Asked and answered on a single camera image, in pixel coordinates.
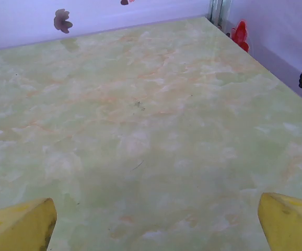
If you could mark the aluminium corner frame post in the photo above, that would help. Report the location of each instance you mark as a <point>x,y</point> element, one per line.
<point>219,10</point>

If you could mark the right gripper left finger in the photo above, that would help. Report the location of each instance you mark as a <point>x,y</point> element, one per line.
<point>17,225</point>

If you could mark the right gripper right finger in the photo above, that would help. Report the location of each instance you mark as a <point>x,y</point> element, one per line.
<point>289,225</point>

